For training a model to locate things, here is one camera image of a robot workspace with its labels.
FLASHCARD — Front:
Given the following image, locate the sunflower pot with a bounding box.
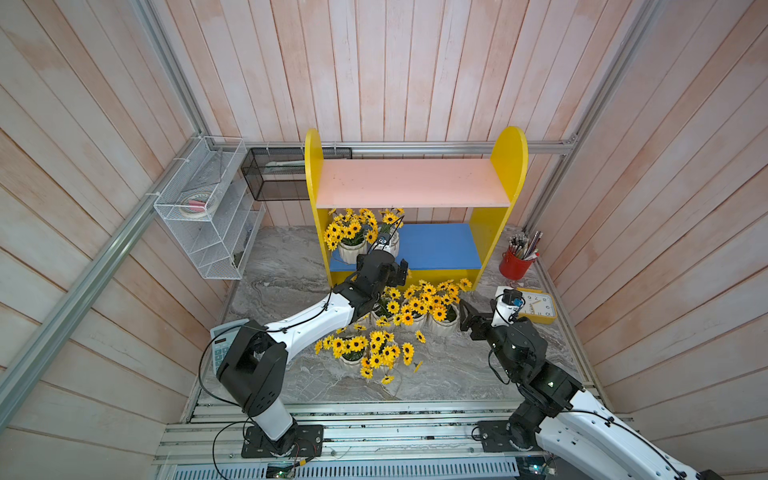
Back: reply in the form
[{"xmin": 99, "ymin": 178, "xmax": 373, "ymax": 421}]
[
  {"xmin": 427, "ymin": 278, "xmax": 473, "ymax": 337},
  {"xmin": 359, "ymin": 330, "xmax": 425, "ymax": 385},
  {"xmin": 324, "ymin": 208, "xmax": 378, "ymax": 264},
  {"xmin": 314, "ymin": 324, "xmax": 369, "ymax": 365},
  {"xmin": 375, "ymin": 208, "xmax": 405, "ymax": 257},
  {"xmin": 400, "ymin": 280, "xmax": 437, "ymax": 332},
  {"xmin": 371, "ymin": 287, "xmax": 403, "ymax": 329}
]

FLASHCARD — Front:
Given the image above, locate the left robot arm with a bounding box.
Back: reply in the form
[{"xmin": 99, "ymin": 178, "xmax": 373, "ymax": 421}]
[{"xmin": 216, "ymin": 250, "xmax": 408, "ymax": 459}]

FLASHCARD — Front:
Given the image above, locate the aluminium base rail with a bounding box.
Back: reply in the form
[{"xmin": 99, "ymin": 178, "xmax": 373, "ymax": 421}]
[{"xmin": 151, "ymin": 400, "xmax": 518, "ymax": 479}]

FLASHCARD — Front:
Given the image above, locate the light blue calculator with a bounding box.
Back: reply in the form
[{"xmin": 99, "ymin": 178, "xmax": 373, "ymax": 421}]
[{"xmin": 210, "ymin": 318, "xmax": 249, "ymax": 371}]

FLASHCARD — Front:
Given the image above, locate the yellow shelf unit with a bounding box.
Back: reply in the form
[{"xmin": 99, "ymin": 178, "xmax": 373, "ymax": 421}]
[{"xmin": 303, "ymin": 127, "xmax": 529, "ymax": 284}]

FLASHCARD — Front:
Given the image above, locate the yellow alarm clock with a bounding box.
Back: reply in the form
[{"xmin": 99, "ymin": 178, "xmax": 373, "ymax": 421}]
[{"xmin": 515, "ymin": 288, "xmax": 558, "ymax": 325}]

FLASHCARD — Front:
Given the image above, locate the tape roll in rack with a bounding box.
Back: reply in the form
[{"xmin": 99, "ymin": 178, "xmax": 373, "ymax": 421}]
[{"xmin": 178, "ymin": 191, "xmax": 218, "ymax": 219}]

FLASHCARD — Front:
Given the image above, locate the red pencil cup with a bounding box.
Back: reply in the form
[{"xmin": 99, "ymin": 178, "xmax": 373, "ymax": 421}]
[{"xmin": 499, "ymin": 231, "xmax": 542, "ymax": 281}]

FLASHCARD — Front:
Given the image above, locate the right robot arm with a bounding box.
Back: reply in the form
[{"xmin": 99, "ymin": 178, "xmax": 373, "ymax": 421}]
[{"xmin": 457, "ymin": 289, "xmax": 719, "ymax": 479}]

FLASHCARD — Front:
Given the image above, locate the white wire mesh rack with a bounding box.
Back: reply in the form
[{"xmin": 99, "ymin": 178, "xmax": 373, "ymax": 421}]
[{"xmin": 154, "ymin": 136, "xmax": 264, "ymax": 280}]

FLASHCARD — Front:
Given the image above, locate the black wire basket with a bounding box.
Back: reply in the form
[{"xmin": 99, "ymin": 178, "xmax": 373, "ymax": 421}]
[{"xmin": 241, "ymin": 146, "xmax": 354, "ymax": 202}]

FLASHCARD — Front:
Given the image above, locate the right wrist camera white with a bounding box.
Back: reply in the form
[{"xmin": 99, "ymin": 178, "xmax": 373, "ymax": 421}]
[{"xmin": 491, "ymin": 287, "xmax": 525, "ymax": 327}]

